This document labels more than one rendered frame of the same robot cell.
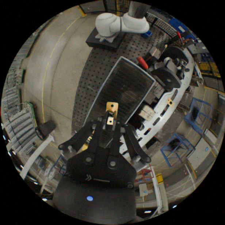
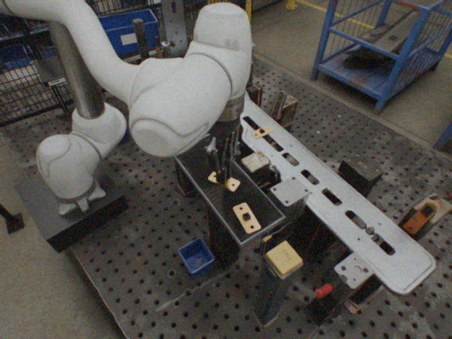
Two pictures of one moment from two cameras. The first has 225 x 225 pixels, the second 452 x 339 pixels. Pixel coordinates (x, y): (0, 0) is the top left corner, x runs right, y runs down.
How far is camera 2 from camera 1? 0.73 m
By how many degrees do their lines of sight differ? 54
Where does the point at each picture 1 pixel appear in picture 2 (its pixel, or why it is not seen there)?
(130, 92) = not seen: hidden behind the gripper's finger
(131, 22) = (103, 128)
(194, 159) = not seen: outside the picture
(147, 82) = (207, 141)
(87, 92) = (173, 325)
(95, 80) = (159, 278)
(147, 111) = (252, 160)
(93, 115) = (216, 200)
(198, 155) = not seen: outside the picture
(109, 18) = (70, 145)
